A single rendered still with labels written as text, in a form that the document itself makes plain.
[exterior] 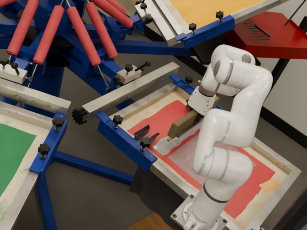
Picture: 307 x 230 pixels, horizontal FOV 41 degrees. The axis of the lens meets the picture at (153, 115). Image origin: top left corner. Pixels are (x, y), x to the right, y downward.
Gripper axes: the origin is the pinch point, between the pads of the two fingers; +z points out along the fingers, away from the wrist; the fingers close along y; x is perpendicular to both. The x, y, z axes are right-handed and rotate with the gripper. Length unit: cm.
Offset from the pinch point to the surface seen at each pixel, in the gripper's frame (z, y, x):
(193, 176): 14.2, 16.7, -15.8
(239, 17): -23, -24, 65
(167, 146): 13.6, -1.4, -11.5
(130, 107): 10.5, -26.9, -10.2
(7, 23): 7, -105, -21
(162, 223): 107, 3, 27
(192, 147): 14.0, 5.9, -1.6
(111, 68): 5.2, -49.0, -2.2
